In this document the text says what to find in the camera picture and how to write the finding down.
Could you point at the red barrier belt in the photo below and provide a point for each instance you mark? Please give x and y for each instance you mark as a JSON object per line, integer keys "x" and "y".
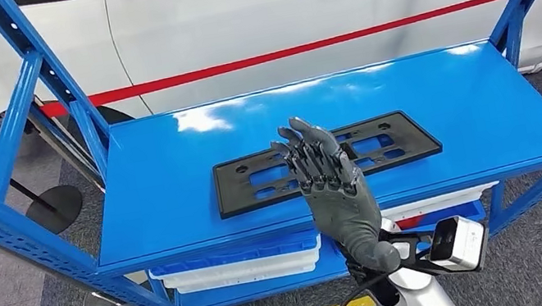
{"x": 287, "y": 52}

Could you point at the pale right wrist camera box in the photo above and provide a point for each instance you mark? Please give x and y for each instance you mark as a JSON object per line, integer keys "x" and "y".
{"x": 460, "y": 247}

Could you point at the blue metal shelf rack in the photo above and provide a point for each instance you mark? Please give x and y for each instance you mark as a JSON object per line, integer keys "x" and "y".
{"x": 174, "y": 201}

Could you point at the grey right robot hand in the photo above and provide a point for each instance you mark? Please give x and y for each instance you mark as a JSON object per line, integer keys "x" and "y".
{"x": 341, "y": 211}

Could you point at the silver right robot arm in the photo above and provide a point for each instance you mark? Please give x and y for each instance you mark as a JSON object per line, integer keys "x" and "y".
{"x": 417, "y": 303}

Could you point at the red item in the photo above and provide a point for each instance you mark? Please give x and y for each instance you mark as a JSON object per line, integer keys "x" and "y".
{"x": 409, "y": 223}

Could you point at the white car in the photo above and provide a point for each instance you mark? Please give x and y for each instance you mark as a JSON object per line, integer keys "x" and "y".
{"x": 228, "y": 26}

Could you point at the black plastic plate holder part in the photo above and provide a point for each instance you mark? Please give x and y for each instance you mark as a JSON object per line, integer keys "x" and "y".
{"x": 402, "y": 149}

